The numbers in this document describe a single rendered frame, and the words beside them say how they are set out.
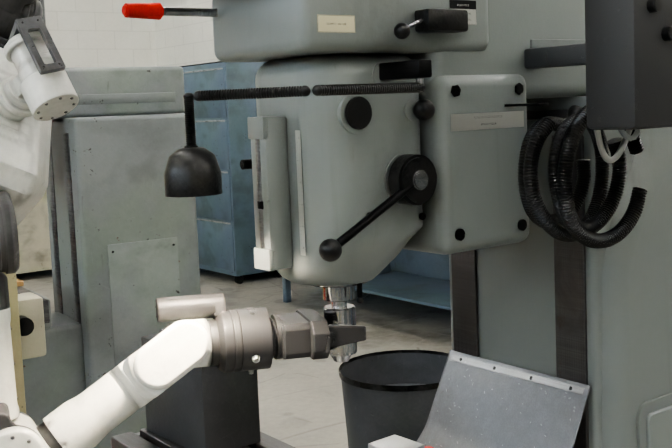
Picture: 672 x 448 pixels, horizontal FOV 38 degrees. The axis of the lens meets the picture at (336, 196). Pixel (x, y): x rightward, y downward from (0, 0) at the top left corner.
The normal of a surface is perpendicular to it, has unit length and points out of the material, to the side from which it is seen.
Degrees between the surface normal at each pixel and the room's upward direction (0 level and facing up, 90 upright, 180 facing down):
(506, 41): 90
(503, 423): 63
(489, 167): 90
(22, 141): 58
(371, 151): 90
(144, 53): 90
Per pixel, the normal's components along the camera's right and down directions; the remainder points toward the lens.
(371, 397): -0.55, 0.16
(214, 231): -0.80, 0.09
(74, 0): 0.60, 0.05
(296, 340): 0.27, 0.08
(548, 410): -0.73, -0.37
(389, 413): -0.36, 0.16
